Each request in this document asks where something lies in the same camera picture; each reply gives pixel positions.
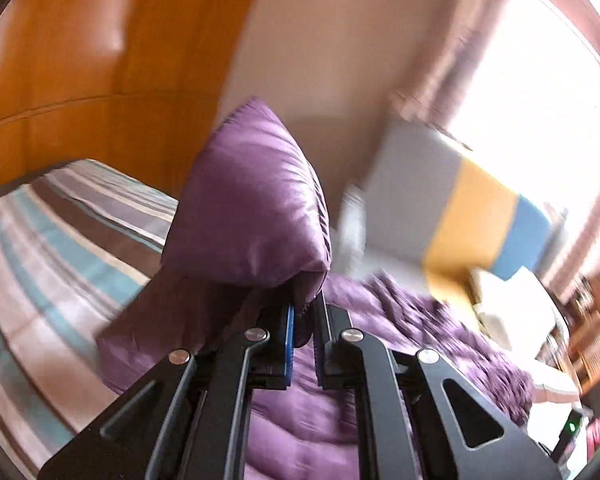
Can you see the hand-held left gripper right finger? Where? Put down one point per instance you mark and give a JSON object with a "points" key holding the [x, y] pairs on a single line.
{"points": [[330, 350]]}

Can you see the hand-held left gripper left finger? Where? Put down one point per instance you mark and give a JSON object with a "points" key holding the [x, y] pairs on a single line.
{"points": [[289, 341]]}

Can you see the purple down jacket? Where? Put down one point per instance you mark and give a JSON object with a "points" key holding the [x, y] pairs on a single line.
{"points": [[250, 200]]}

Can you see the rattan chair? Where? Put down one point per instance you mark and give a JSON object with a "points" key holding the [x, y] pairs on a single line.
{"points": [[597, 340]]}

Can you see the white pillow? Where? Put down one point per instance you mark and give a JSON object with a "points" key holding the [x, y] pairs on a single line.
{"points": [[520, 300]]}

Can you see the grey yellow blue armchair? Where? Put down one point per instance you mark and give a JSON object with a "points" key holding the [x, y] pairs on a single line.
{"points": [[470, 210]]}

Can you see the pink patterned curtain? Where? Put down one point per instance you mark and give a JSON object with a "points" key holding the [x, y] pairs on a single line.
{"points": [[585, 220], [445, 35]]}

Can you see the striped bed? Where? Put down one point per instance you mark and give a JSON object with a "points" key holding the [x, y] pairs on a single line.
{"points": [[55, 270]]}

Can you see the bright window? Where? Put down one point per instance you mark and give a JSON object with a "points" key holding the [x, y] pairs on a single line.
{"points": [[530, 100]]}

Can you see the wooden wardrobe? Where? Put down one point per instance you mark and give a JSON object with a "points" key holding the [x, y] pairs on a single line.
{"points": [[105, 60]]}

